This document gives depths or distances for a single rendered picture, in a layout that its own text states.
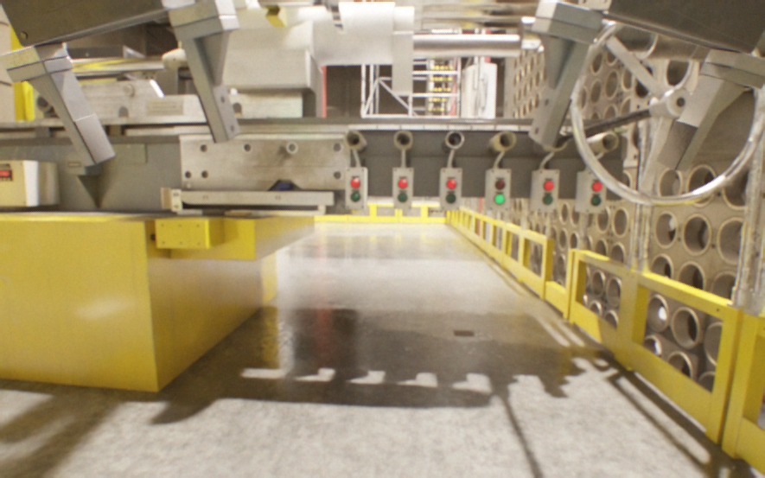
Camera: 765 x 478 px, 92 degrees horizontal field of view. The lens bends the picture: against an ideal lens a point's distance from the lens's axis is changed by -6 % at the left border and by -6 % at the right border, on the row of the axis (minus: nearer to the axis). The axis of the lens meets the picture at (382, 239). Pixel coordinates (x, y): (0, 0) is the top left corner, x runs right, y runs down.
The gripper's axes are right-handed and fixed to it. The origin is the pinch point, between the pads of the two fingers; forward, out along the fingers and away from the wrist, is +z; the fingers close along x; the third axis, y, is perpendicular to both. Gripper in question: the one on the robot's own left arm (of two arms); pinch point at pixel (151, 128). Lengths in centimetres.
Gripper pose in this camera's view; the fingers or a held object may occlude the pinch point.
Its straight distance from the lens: 40.2
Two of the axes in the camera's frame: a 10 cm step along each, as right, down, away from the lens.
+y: 0.8, -5.1, 8.6
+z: 1.6, 8.6, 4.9
